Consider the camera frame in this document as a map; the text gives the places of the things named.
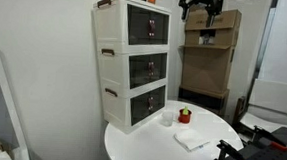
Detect cardboard box with open flap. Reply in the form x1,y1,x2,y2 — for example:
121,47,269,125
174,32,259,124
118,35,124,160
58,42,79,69
180,5,243,52

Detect white stacked plastic cabinet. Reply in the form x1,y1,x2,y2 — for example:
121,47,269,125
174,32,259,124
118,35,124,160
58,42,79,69
84,0,173,137

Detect clear plastic cup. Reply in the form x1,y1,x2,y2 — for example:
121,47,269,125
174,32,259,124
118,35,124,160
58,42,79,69
161,110,175,128

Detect black clamp with orange handle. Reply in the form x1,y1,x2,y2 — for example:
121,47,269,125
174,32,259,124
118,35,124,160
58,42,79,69
216,139,258,160
251,125,287,153

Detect brown wooden stand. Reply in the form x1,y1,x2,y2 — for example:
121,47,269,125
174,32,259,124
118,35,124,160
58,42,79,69
233,95,248,126

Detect white folded cloth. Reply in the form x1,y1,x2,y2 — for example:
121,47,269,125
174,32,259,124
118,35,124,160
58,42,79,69
172,127,212,154

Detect green item in mug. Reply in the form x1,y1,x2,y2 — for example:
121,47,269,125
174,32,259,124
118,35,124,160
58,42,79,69
181,105,190,116

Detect dark translucent cabinet door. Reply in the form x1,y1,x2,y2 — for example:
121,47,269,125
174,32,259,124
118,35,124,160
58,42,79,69
125,3,153,47
149,10,171,45
147,84,167,121
127,53,151,90
147,51,168,86
129,89,152,127

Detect white panel board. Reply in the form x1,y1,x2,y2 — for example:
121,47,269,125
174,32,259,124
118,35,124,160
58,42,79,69
240,77,287,133

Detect round white table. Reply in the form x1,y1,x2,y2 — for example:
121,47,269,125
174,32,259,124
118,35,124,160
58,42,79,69
103,96,247,160

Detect brown cabinet side handle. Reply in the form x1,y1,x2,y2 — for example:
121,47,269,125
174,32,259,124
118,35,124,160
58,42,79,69
96,0,112,10
103,87,119,98
100,47,116,57

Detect red mug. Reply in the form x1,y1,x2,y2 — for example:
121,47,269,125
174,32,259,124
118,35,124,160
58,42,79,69
177,108,193,125

